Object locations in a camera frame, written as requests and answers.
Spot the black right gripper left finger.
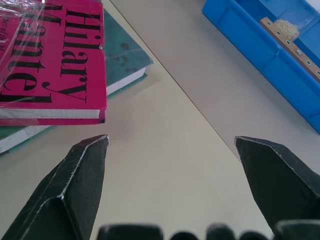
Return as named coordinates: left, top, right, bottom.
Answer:
left=1, top=134, right=110, bottom=240

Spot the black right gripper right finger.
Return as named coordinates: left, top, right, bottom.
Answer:
left=234, top=135, right=320, bottom=240

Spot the pink Hilary Mantel book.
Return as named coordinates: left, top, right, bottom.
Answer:
left=0, top=0, right=108, bottom=126

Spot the green hardcover book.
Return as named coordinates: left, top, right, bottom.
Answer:
left=0, top=8, right=154, bottom=155

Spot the blue plastic bin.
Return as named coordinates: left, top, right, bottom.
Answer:
left=201, top=0, right=320, bottom=134

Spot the wooden strip with holes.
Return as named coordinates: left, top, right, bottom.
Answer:
left=259, top=17, right=320, bottom=82

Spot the bag of beige granules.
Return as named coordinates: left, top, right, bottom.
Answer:
left=274, top=13, right=316, bottom=41

